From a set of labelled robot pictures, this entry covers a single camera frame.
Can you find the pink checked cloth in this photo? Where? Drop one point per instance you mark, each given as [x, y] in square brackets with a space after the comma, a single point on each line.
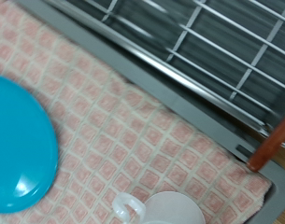
[117, 140]

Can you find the blue plate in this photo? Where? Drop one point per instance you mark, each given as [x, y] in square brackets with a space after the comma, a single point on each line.
[20, 143]

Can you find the white mug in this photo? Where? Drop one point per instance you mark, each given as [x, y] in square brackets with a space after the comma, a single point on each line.
[173, 208]

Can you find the brown wooden spoon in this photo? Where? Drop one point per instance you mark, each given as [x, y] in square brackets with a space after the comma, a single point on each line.
[269, 143]

